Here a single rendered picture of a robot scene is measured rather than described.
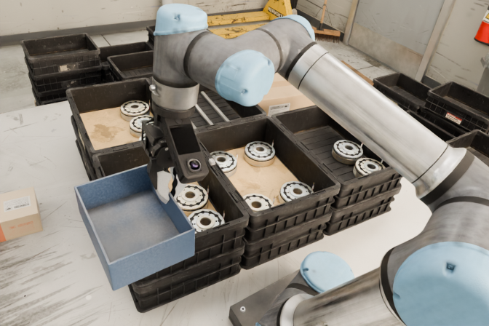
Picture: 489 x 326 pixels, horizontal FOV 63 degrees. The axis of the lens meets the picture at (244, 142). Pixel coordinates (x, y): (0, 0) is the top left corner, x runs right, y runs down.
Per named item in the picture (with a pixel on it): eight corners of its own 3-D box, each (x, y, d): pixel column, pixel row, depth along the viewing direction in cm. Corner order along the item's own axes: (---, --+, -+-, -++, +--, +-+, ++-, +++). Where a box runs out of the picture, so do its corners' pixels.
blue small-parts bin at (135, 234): (195, 255, 73) (195, 228, 69) (113, 292, 66) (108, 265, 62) (151, 188, 86) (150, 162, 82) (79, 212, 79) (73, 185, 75)
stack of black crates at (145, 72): (169, 107, 286) (168, 47, 259) (188, 129, 266) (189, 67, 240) (113, 119, 266) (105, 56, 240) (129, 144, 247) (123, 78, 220)
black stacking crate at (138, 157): (246, 249, 107) (251, 220, 101) (136, 292, 94) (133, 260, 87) (188, 162, 134) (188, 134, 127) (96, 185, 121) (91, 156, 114)
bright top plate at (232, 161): (241, 168, 127) (241, 167, 127) (211, 175, 123) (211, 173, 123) (229, 150, 134) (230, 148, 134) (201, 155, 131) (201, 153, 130)
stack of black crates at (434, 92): (484, 171, 261) (519, 110, 234) (453, 186, 245) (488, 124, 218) (429, 136, 289) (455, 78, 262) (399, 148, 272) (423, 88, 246)
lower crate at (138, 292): (243, 275, 114) (247, 247, 107) (138, 319, 100) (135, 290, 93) (188, 186, 141) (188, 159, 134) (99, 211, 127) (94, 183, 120)
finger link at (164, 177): (158, 187, 80) (161, 149, 76) (169, 207, 77) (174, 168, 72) (142, 191, 79) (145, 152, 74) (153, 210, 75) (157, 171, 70)
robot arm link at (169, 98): (207, 86, 64) (158, 91, 60) (204, 110, 67) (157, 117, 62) (188, 66, 69) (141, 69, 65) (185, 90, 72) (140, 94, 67)
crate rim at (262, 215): (341, 192, 115) (343, 186, 114) (251, 225, 102) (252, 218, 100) (268, 120, 142) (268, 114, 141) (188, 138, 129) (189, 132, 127)
